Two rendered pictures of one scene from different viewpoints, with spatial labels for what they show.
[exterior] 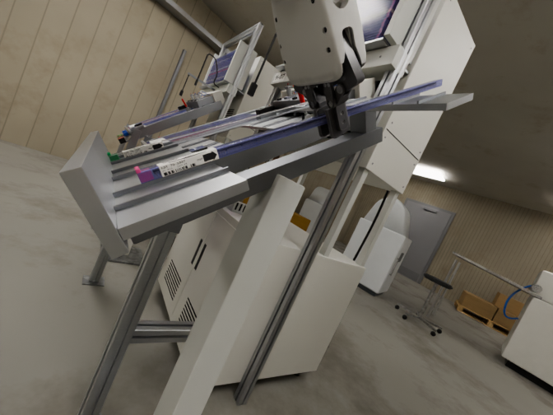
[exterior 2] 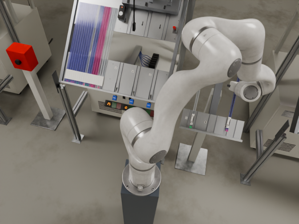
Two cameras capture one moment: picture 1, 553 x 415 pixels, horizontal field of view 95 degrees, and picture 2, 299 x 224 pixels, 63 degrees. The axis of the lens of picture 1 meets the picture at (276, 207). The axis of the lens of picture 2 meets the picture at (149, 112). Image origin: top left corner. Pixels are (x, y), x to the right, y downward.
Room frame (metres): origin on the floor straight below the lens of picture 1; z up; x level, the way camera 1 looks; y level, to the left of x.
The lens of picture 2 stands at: (-0.06, 0.99, 1.82)
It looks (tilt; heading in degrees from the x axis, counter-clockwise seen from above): 50 degrees down; 318
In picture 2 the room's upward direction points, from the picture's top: 4 degrees clockwise
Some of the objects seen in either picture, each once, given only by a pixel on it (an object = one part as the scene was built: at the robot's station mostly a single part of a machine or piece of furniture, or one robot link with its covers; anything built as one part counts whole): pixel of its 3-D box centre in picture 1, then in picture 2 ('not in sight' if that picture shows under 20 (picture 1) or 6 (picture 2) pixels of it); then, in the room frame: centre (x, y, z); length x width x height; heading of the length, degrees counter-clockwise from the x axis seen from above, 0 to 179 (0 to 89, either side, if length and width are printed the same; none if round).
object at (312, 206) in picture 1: (318, 212); not in sight; (6.48, -1.02, 0.64); 0.72 x 0.62 x 1.29; 137
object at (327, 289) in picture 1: (251, 279); (137, 76); (1.27, -0.03, 0.31); 0.70 x 0.65 x 0.62; 37
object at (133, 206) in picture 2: not in sight; (140, 202); (0.33, 0.65, 0.35); 0.18 x 0.18 x 0.70; 47
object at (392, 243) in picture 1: (380, 244); not in sight; (3.73, -1.61, 0.67); 0.72 x 0.59 x 1.34; 49
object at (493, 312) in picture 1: (493, 308); not in sight; (5.44, -5.14, 0.36); 1.29 x 0.98 x 0.72; 47
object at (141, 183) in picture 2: not in sight; (142, 168); (0.33, 0.65, 0.79); 0.19 x 0.19 x 0.18
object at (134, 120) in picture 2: not in sight; (139, 137); (0.36, 0.65, 1.00); 0.19 x 0.12 x 0.24; 171
